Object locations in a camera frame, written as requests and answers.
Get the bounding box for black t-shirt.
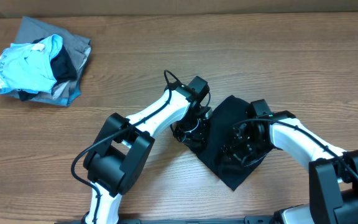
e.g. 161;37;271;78
189;95;263;190

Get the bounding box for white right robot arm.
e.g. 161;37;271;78
222;111;358;223

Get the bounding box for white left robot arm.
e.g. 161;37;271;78
81;84;211;223

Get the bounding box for grey folded garment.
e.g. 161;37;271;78
14;17;91;106

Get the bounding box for black garment in pile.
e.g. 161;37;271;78
18;46;77;101

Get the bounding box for light blue shirt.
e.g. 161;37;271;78
0;34;63;94

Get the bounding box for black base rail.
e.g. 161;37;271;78
54;215;276;224

